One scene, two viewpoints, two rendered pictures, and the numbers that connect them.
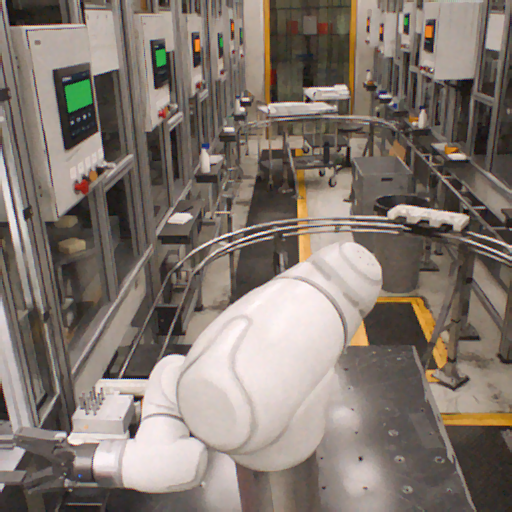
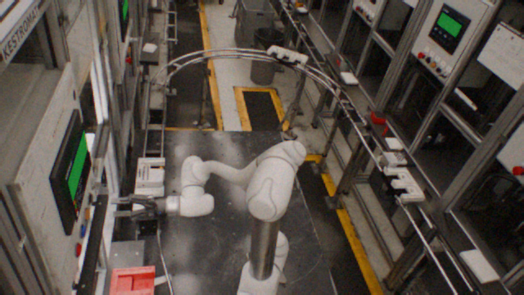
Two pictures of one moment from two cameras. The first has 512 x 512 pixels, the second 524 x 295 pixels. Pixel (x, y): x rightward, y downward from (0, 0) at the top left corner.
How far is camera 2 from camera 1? 67 cm
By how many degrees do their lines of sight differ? 25
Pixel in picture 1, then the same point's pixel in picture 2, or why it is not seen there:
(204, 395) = (260, 205)
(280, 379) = (282, 199)
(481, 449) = (301, 172)
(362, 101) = not seen: outside the picture
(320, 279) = (287, 157)
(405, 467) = not seen: hidden behind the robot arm
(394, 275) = (261, 75)
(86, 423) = (143, 183)
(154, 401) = (189, 179)
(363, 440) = not seen: hidden behind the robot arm
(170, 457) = (201, 203)
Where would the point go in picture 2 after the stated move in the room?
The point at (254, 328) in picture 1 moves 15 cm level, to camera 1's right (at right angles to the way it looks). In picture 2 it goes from (274, 183) to (318, 180)
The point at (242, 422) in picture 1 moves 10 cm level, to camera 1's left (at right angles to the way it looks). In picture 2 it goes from (273, 213) to (241, 216)
